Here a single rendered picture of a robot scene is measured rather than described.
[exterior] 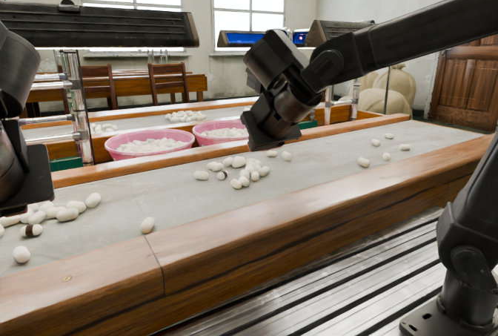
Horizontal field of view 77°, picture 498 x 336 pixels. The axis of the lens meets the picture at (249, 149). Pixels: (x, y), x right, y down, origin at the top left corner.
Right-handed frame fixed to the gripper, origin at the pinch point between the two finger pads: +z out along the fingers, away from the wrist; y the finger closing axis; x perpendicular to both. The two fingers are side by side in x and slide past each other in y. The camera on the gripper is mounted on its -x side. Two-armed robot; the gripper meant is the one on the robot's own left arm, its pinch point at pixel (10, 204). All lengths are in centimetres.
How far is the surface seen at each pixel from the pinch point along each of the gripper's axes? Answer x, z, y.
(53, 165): -28, 56, -3
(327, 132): -14, 30, -87
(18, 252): 4.0, 10.4, 1.3
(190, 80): -175, 226, -136
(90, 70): -173, 202, -37
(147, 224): 5.2, 8.7, -16.6
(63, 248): 4.7, 12.1, -4.2
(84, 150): -20.5, 31.9, -11.0
